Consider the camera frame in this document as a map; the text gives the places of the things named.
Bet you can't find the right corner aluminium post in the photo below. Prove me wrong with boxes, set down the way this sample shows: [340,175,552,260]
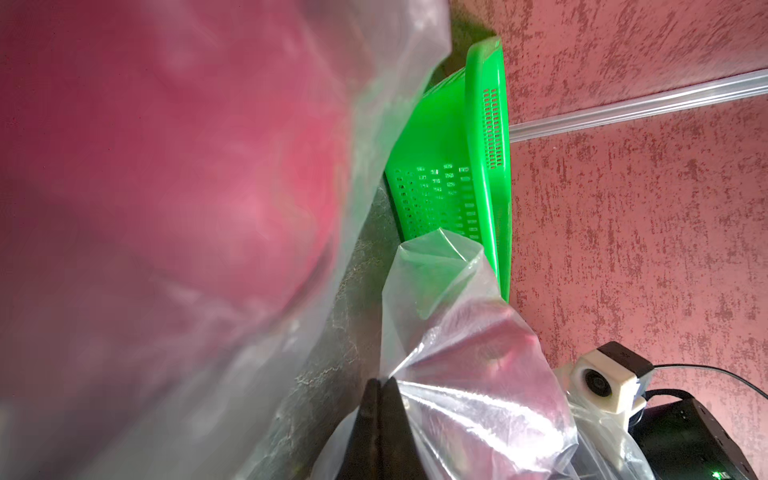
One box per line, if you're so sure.
[509,69,767,143]

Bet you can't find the clear zip-top bag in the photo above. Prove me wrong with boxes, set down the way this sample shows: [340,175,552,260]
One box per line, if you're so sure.
[312,229,653,479]
[1,1,451,479]

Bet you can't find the green plastic basket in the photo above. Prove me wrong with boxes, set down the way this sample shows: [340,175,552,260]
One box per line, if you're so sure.
[385,36,513,299]

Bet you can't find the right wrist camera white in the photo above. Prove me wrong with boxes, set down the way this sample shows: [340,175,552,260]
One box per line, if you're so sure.
[554,341,654,430]

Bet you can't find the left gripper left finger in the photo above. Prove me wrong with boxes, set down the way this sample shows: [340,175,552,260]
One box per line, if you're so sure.
[336,379,382,480]

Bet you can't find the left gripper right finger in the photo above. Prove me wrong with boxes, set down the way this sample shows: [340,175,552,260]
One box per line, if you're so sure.
[380,378,428,480]

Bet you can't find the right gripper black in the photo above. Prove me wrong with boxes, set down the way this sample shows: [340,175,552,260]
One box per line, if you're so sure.
[630,395,758,480]

